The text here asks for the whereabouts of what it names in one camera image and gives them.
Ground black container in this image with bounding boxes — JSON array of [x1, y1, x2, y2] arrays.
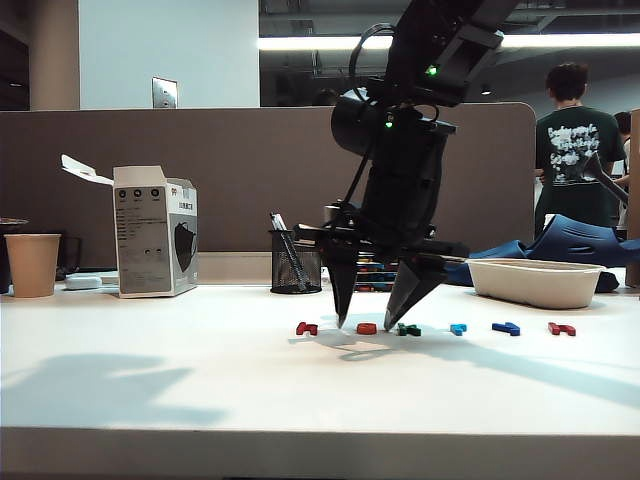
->
[[55, 235, 84, 281]]

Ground blue rubber clog shoes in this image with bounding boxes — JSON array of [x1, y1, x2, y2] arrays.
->
[[442, 213, 628, 294]]

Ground brown paper cup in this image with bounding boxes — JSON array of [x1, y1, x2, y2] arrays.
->
[[4, 233, 62, 299]]

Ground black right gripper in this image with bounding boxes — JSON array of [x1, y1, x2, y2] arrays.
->
[[294, 117, 471, 333]]

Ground brown wooden board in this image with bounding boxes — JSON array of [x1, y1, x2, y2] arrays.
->
[[625, 108, 640, 289]]

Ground clear ballpoint pen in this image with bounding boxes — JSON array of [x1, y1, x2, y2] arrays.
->
[[269, 211, 307, 291]]

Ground small white case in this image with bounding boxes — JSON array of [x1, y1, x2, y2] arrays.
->
[[64, 273, 105, 292]]

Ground beige oval paper tray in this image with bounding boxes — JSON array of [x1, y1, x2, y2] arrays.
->
[[464, 257, 606, 310]]

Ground white face mask box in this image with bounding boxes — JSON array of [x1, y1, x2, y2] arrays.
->
[[60, 153, 199, 300]]

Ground person in dark green shirt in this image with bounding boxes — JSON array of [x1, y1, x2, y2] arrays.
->
[[533, 61, 629, 237]]

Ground black mesh pen holder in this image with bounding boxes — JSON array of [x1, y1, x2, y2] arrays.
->
[[267, 229, 324, 296]]

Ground brown desk partition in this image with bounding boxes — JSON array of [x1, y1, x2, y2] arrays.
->
[[0, 101, 537, 271]]

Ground ceiling light strip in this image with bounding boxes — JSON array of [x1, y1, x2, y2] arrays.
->
[[257, 32, 640, 52]]

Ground metal wall plate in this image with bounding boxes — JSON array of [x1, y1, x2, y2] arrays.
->
[[151, 76, 179, 110]]

